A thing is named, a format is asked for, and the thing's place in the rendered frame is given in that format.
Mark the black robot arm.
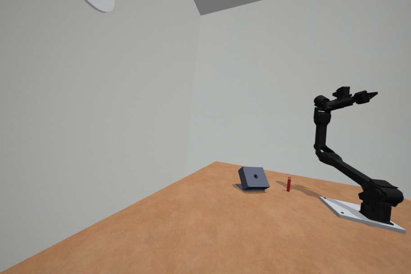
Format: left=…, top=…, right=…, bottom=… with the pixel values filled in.
left=314, top=87, right=404, bottom=225

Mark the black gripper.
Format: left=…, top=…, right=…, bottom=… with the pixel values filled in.
left=335, top=90, right=378, bottom=109

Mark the grey sloped panel with hole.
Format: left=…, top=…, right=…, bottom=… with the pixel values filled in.
left=236, top=167, right=270, bottom=191

